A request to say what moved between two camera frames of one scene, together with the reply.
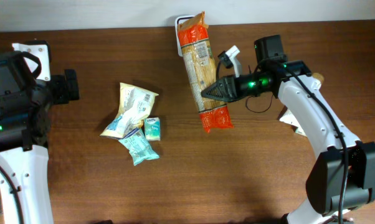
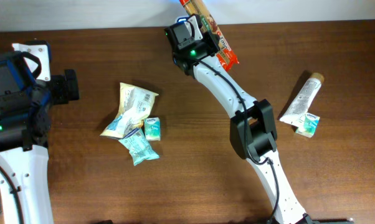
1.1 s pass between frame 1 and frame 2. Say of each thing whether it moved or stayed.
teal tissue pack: stayed
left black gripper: stayed
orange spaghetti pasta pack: moved
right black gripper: moved
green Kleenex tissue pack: stayed
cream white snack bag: stayed
